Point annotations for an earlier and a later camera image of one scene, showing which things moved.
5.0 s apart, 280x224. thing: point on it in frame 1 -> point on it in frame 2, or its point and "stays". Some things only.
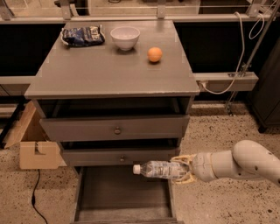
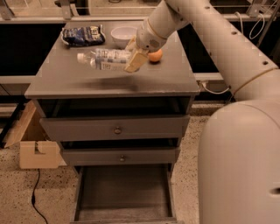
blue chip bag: x=82 y=36 stays
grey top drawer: x=123 y=128 stays
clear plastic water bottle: x=162 y=169 -> x=106 y=59
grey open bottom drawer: x=118 y=195 stays
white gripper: x=200 y=168 -> x=146 y=38
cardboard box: x=36 y=151 stays
